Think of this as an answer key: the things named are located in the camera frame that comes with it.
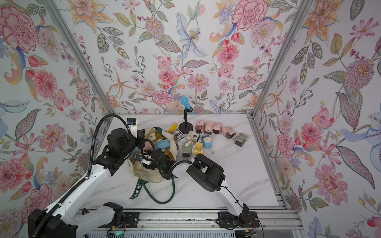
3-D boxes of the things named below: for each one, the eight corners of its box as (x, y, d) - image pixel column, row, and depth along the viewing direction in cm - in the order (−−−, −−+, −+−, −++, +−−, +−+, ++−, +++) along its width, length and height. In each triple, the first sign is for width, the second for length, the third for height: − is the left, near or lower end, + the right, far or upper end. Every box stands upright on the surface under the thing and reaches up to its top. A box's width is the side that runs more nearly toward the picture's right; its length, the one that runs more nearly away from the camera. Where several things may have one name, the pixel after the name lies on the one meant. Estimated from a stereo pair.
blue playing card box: (178, 140, 107) (178, 138, 105) (172, 134, 111) (171, 132, 109) (184, 137, 109) (184, 135, 107) (177, 130, 113) (177, 128, 111)
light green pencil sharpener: (182, 157, 99) (182, 153, 94) (182, 147, 104) (182, 142, 99) (192, 157, 99) (192, 153, 94) (192, 147, 104) (192, 142, 99)
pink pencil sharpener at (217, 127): (213, 134, 110) (214, 130, 106) (212, 126, 115) (213, 121, 111) (222, 134, 110) (223, 130, 106) (221, 126, 115) (222, 122, 111)
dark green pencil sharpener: (233, 142, 106) (235, 138, 102) (238, 135, 110) (240, 131, 106) (241, 147, 103) (243, 143, 99) (246, 140, 107) (248, 135, 103)
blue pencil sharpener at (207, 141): (202, 149, 101) (202, 145, 97) (201, 139, 106) (202, 135, 102) (211, 149, 101) (212, 145, 97) (210, 139, 106) (211, 135, 102)
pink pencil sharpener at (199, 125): (193, 133, 113) (193, 126, 106) (197, 126, 117) (198, 119, 111) (200, 136, 111) (201, 129, 105) (204, 128, 116) (205, 121, 109)
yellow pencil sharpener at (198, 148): (192, 154, 98) (192, 152, 96) (192, 144, 103) (192, 142, 101) (204, 155, 99) (204, 152, 96) (203, 144, 104) (203, 142, 101)
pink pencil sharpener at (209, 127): (203, 135, 112) (204, 128, 105) (206, 127, 118) (207, 119, 110) (210, 137, 111) (211, 130, 104) (212, 129, 116) (214, 121, 109)
